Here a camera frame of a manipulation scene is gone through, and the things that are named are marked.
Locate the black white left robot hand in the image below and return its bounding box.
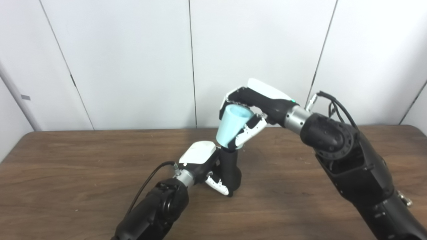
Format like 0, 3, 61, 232
174, 141, 234, 197

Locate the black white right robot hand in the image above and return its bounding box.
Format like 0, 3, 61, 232
219, 78, 301, 150

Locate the black funnel-shaped nozzle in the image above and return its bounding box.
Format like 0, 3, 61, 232
213, 147, 242, 197

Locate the light-blue short hose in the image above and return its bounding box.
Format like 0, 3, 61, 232
216, 105, 255, 149

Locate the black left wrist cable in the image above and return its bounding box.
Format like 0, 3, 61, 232
125, 161, 181, 216

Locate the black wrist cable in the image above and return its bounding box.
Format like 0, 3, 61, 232
305, 90, 359, 130
125, 161, 181, 216

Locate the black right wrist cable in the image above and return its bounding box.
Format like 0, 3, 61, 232
305, 90, 359, 130

